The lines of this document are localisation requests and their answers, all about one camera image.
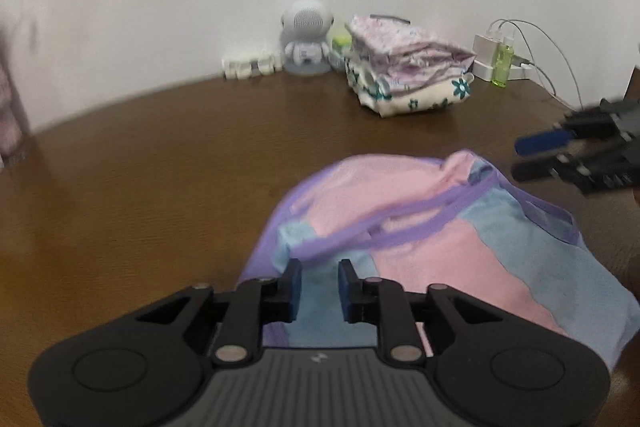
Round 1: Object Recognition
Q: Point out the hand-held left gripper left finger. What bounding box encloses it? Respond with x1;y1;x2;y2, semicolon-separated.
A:
135;258;303;365

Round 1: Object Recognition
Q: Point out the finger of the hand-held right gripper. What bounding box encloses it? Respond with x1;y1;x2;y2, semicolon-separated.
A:
515;107;619;156
511;142;621;196

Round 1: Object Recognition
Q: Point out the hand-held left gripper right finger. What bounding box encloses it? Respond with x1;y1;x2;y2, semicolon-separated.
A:
337;258;506;365

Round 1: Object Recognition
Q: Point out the pink blue tank top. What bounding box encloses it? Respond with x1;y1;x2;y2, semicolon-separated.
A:
239;150;640;370

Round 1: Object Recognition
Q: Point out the green liquid bottle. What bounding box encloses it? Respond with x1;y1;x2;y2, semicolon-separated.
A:
491;34;515;88

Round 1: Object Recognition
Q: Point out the white charger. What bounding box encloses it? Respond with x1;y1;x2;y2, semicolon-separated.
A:
472;33;503;65

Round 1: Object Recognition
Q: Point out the folded cream flower-print cloth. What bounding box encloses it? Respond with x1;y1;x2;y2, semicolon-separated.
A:
345;57;476;118

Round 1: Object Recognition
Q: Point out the folded purple floral cloth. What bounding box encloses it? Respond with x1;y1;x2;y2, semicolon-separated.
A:
346;13;478;88

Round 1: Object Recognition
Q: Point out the small green container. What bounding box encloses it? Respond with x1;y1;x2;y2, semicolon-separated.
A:
327;19;353;70

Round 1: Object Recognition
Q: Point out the white robot-shaped speaker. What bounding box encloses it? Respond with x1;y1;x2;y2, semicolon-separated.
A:
279;0;335;78

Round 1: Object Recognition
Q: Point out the white charging cable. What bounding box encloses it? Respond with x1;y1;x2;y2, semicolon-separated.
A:
492;19;586;110
517;62;571;105

